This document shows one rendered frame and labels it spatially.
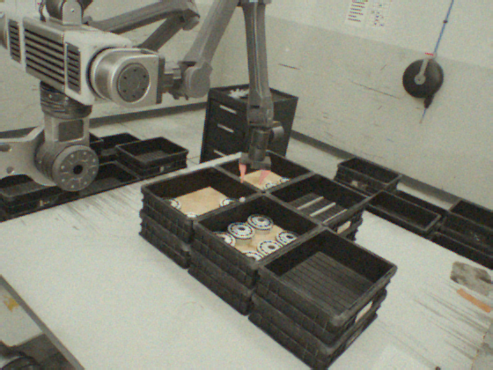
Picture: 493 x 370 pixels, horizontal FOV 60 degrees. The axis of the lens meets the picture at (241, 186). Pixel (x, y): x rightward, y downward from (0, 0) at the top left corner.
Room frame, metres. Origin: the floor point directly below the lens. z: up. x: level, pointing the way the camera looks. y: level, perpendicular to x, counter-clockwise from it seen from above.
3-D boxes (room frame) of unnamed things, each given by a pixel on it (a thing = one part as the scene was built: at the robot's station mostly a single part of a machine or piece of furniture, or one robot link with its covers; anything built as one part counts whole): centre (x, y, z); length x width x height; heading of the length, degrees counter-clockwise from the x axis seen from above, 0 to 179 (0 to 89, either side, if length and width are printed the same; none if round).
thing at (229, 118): (3.33, 0.02, 0.45); 0.60 x 0.45 x 0.90; 144
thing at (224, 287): (1.31, -0.09, 0.76); 0.40 x 0.30 x 0.12; 142
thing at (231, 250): (1.31, -0.09, 0.92); 0.40 x 0.30 x 0.02; 142
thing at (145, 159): (2.60, 0.62, 0.37); 0.40 x 0.30 x 0.45; 144
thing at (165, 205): (1.50, 0.15, 0.92); 0.40 x 0.30 x 0.02; 142
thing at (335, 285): (1.13, -0.33, 0.87); 0.40 x 0.30 x 0.11; 142
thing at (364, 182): (2.91, -0.90, 0.37); 0.40 x 0.30 x 0.45; 54
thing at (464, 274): (1.57, -1.06, 0.71); 0.22 x 0.19 x 0.01; 144
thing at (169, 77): (1.06, 0.25, 1.45); 0.09 x 0.08 x 0.12; 54
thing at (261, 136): (1.37, -0.04, 1.23); 0.07 x 0.06 x 0.07; 144
